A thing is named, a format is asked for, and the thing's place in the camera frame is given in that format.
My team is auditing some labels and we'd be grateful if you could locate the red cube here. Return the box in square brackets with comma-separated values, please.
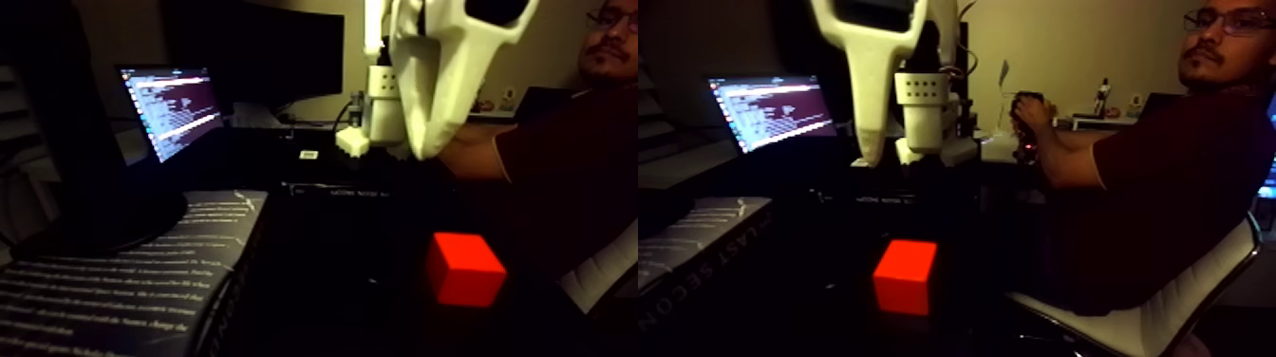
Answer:
[426, 231, 509, 310]

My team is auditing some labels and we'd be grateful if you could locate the dark leader arm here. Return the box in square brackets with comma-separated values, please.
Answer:
[1011, 91, 1044, 164]

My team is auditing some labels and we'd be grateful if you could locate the person's hand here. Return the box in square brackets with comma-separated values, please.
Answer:
[1011, 92, 1056, 136]

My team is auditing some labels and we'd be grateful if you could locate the black wide monitor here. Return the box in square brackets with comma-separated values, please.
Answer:
[164, 0, 346, 113]

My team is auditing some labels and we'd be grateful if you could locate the black case with mirrored lettering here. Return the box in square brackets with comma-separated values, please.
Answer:
[282, 179, 412, 200]

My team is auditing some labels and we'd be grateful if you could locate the person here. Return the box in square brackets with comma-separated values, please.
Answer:
[439, 0, 639, 291]

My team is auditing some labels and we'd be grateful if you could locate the grey flat box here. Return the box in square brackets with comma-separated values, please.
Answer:
[231, 100, 286, 129]

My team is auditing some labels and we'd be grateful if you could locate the open laptop with lit screen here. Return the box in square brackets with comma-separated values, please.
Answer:
[114, 63, 229, 169]

